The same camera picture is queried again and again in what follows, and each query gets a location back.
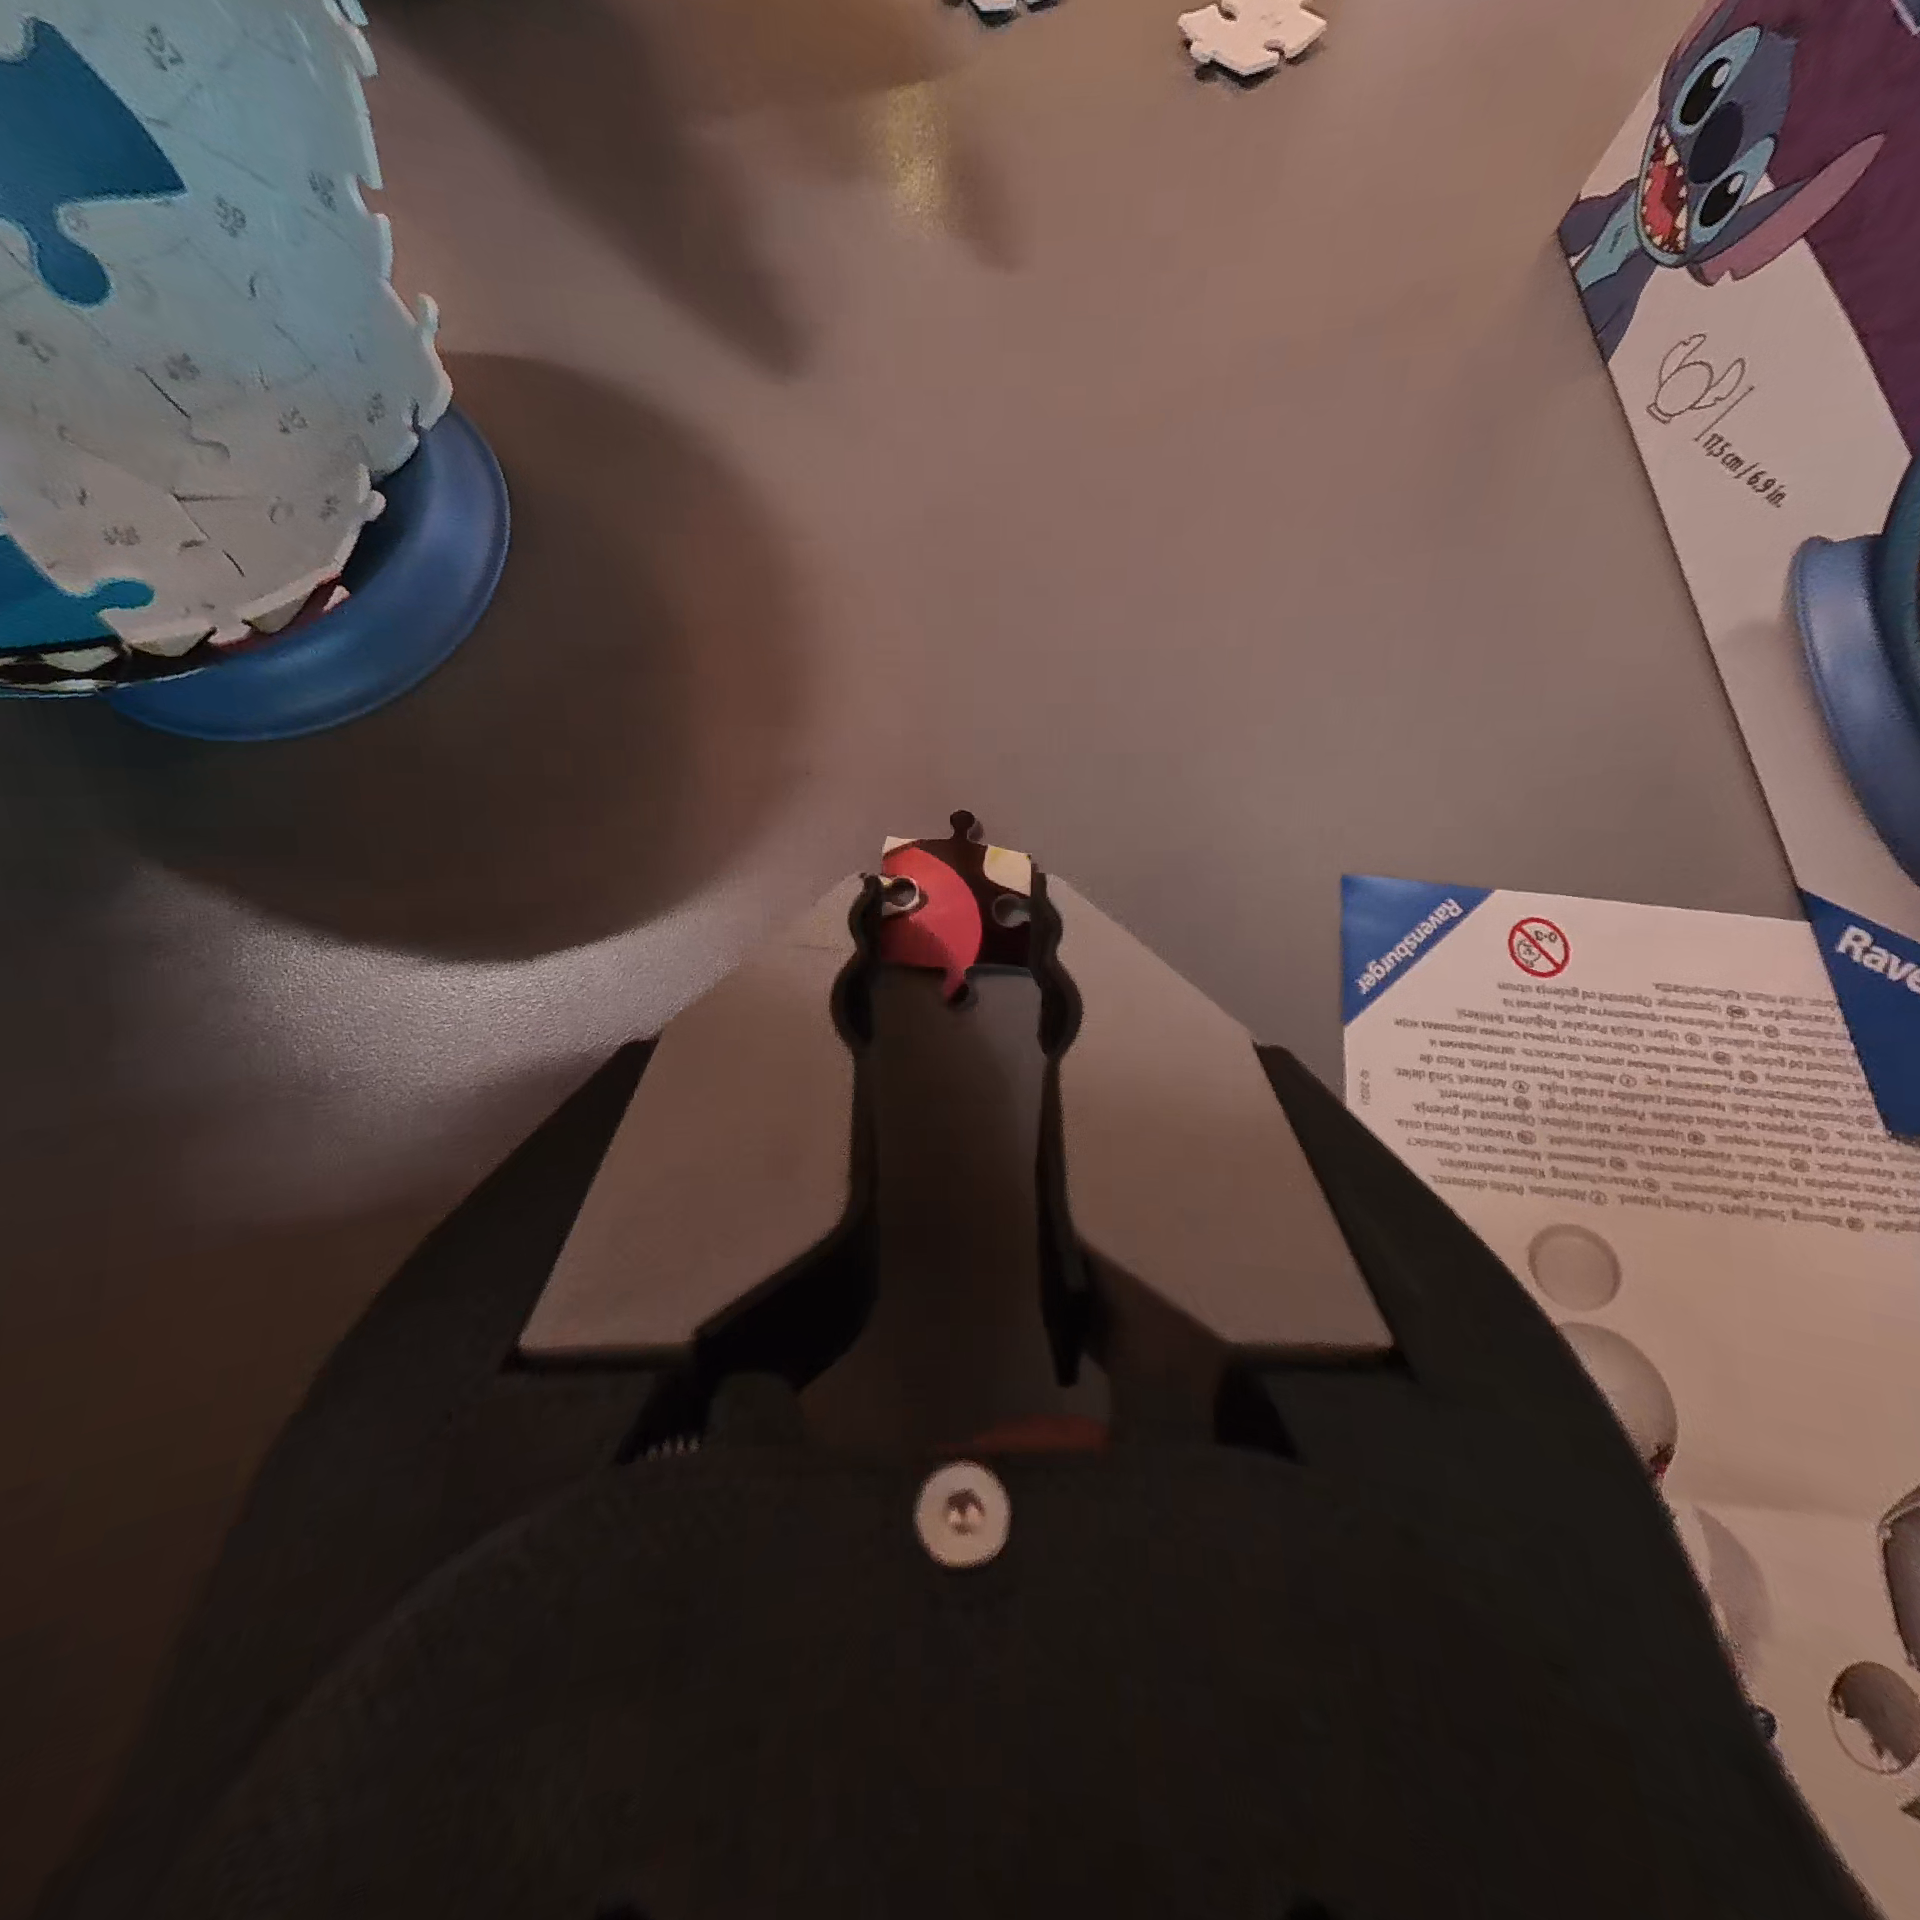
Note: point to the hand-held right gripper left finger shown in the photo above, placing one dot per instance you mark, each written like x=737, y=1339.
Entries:
x=705, y=1186

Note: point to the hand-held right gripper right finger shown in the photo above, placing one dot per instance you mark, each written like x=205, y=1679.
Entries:
x=1201, y=1186

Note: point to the white puzzle piece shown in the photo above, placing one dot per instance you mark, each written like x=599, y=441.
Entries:
x=937, y=915
x=1002, y=9
x=1254, y=30

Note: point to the blue round ball stand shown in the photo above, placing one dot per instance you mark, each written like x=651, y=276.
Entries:
x=405, y=599

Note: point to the blue puzzle ball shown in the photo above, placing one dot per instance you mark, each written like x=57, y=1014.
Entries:
x=182, y=377

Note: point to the cartoon printed puzzle box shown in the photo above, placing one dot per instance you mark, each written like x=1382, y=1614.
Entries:
x=1770, y=377

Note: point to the white instruction leaflet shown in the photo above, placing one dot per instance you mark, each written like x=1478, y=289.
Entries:
x=1650, y=1126

